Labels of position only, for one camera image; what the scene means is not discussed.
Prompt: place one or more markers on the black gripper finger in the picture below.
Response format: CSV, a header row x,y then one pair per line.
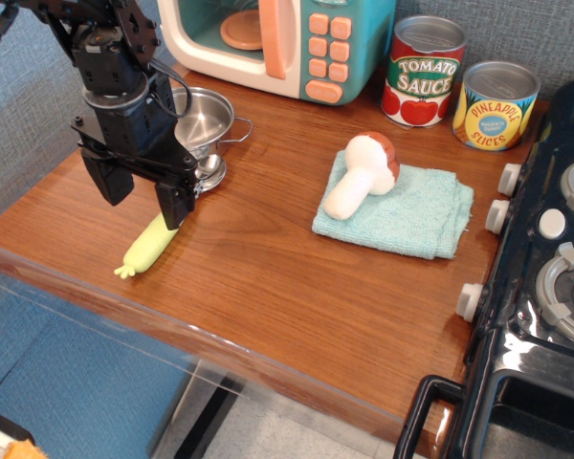
x,y
176,203
113,182

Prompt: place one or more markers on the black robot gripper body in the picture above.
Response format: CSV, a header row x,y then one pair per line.
x,y
132,125

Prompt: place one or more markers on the small steel pot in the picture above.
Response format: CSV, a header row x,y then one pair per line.
x,y
210,125

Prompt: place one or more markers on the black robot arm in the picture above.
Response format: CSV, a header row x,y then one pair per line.
x,y
103,35

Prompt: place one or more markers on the orange microwave turntable plate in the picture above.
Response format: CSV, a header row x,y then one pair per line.
x,y
242,31

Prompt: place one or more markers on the plush mushroom toy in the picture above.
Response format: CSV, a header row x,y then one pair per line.
x,y
372,168

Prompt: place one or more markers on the teal toy microwave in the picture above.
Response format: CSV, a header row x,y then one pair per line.
x,y
320,51

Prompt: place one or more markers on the light blue folded towel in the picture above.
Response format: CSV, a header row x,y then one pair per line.
x,y
423,216

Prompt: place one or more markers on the tomato sauce can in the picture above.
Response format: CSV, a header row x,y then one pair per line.
x,y
425,57

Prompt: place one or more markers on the pineapple slices can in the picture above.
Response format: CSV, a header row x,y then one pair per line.
x,y
495,104

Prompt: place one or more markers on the black toy stove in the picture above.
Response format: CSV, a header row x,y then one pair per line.
x,y
517,397

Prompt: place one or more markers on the spoon with green handle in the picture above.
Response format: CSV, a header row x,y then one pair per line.
x,y
155,238

